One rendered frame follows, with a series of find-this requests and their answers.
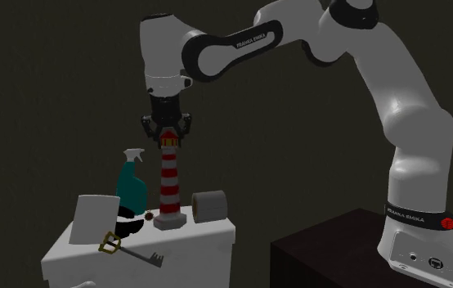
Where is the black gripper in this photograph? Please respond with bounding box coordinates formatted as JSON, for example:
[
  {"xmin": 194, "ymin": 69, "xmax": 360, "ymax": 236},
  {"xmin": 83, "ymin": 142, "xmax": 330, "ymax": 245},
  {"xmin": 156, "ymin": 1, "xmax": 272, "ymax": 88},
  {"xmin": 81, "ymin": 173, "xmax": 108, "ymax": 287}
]
[{"xmin": 141, "ymin": 94, "xmax": 193, "ymax": 142}]

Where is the red white lighthouse figure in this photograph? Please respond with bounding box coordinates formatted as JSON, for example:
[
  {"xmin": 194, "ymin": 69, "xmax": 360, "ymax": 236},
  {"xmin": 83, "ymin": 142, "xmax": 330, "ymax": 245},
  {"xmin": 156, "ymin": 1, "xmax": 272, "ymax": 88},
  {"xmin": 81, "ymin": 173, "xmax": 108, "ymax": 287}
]
[{"xmin": 153, "ymin": 127, "xmax": 188, "ymax": 232}]

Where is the teal spray bottle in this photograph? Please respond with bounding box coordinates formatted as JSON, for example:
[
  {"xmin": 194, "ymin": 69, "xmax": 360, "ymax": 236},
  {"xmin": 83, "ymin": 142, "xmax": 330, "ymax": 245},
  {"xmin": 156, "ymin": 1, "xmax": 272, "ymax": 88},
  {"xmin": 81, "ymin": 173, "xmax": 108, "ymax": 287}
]
[{"xmin": 114, "ymin": 147, "xmax": 149, "ymax": 218}]

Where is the grey toilet paper roll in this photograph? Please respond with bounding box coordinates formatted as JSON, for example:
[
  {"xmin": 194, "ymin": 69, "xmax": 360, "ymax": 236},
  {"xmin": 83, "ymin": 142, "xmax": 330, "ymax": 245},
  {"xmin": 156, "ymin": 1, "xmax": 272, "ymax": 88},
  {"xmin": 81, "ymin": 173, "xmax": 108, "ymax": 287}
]
[{"xmin": 191, "ymin": 189, "xmax": 229, "ymax": 224}]

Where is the black and white figure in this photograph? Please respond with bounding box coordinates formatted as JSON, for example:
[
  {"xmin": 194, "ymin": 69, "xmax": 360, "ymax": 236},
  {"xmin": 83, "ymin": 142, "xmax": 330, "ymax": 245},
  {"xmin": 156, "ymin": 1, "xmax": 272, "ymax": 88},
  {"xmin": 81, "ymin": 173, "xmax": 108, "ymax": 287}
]
[{"xmin": 114, "ymin": 205, "xmax": 146, "ymax": 240}]

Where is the white rectangular box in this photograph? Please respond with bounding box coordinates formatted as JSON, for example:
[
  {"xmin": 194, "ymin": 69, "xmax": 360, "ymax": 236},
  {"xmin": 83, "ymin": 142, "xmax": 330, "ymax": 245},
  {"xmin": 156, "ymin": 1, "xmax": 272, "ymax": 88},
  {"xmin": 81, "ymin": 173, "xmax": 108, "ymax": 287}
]
[{"xmin": 68, "ymin": 194, "xmax": 122, "ymax": 245}]

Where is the white toilet tank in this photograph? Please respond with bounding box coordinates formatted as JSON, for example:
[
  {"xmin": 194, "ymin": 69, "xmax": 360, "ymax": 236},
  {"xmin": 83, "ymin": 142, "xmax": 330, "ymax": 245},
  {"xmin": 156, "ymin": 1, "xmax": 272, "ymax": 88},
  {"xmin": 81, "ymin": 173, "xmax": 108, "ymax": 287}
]
[{"xmin": 40, "ymin": 205, "xmax": 236, "ymax": 288}]

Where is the dark robot stand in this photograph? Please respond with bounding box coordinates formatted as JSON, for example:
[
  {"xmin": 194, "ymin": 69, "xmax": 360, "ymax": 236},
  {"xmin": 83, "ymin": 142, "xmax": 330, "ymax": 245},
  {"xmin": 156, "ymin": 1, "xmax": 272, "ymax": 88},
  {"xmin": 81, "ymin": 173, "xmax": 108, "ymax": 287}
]
[{"xmin": 269, "ymin": 207, "xmax": 453, "ymax": 288}]

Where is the grey key with gold handle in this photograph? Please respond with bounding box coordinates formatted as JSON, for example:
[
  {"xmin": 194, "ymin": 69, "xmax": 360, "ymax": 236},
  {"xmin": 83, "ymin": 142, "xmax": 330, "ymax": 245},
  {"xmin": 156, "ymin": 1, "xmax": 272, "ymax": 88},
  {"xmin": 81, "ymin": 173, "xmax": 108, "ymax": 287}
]
[{"xmin": 97, "ymin": 231, "xmax": 165, "ymax": 268}]

